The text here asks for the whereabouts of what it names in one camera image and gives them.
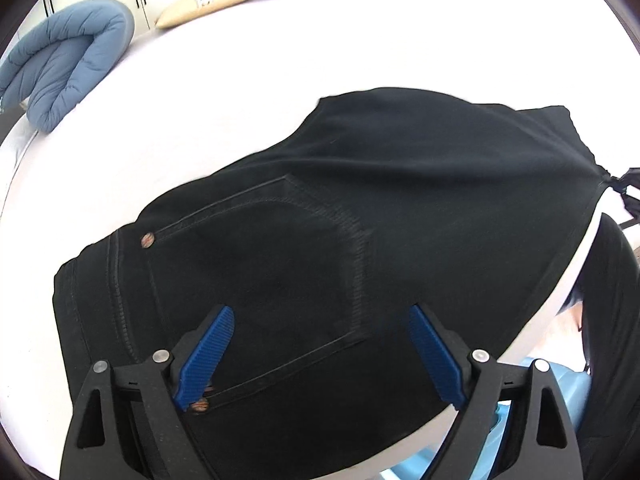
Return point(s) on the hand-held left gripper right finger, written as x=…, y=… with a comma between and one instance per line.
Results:
x=434, y=355

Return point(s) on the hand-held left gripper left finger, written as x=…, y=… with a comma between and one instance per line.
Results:
x=202, y=355

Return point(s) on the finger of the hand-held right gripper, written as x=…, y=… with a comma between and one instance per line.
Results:
x=625, y=180

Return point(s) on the black pants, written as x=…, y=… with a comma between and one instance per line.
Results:
x=320, y=240

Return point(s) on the person's black clothing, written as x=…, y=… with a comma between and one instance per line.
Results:
x=612, y=310

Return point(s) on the light blue plastic object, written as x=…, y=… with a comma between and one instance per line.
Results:
x=565, y=390

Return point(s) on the white bed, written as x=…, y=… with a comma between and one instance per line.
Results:
x=210, y=110

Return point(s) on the folded blue quilt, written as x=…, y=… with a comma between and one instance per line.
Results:
x=65, y=55

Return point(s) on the yellow pillow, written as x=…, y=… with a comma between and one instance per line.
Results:
x=200, y=7

